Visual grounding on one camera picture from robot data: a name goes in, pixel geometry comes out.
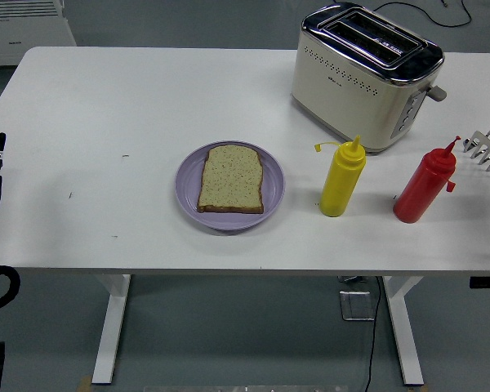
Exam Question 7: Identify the red squeeze bottle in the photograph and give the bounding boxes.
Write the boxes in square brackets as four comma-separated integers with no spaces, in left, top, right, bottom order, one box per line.
[393,136,461,225]

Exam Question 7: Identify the slice of bread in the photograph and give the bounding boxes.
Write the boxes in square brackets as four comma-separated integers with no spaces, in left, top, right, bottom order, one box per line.
[196,145,265,215]

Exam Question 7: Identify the white floor appliance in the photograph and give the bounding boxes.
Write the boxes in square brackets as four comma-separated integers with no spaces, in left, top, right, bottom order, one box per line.
[0,0,78,78]

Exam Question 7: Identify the white table leg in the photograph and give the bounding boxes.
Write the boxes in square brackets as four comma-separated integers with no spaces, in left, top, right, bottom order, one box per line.
[381,276,425,387]
[91,274,131,385]

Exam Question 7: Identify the purple round plate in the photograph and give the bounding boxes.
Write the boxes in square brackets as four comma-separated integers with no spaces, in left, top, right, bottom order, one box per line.
[174,140,286,232]

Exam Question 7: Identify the yellow squeeze bottle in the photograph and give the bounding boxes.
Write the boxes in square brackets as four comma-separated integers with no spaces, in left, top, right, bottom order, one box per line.
[314,135,368,218]

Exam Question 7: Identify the cream and chrome toaster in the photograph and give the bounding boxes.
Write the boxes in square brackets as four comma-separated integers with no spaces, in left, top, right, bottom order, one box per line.
[290,2,448,155]

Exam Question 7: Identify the metal floor socket box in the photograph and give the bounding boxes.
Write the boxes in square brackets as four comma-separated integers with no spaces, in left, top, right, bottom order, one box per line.
[338,289,376,323]

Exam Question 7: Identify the black floor cable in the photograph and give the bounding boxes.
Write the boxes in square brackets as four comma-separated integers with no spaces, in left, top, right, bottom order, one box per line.
[363,276,383,392]

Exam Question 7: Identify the black toaster power cord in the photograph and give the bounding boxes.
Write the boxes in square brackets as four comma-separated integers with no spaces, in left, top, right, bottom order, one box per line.
[373,0,473,29]

